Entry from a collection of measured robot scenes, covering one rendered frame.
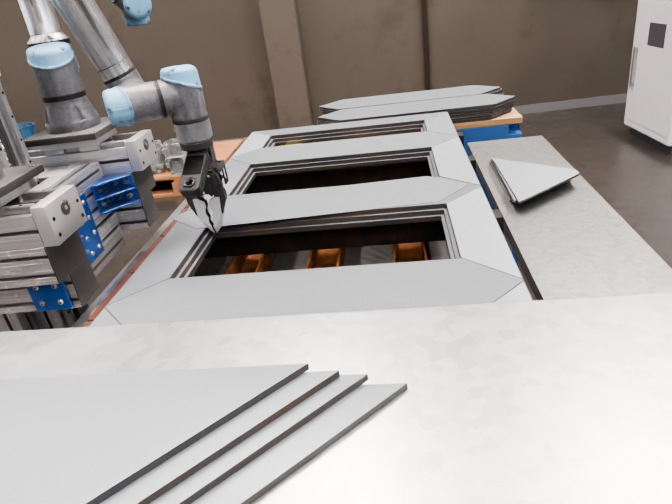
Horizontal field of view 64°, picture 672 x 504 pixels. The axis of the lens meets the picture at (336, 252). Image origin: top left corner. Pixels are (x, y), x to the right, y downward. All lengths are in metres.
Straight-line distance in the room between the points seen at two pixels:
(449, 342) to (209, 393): 0.20
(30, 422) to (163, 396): 0.09
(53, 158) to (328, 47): 3.71
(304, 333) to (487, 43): 4.90
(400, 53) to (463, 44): 0.56
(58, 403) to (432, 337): 0.29
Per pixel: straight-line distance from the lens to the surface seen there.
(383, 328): 0.48
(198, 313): 0.95
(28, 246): 1.30
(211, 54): 5.34
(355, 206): 1.26
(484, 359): 0.44
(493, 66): 5.33
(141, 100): 1.16
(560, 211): 1.44
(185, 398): 0.41
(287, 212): 1.28
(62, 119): 1.73
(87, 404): 0.45
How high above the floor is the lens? 1.33
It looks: 27 degrees down
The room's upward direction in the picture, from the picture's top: 8 degrees counter-clockwise
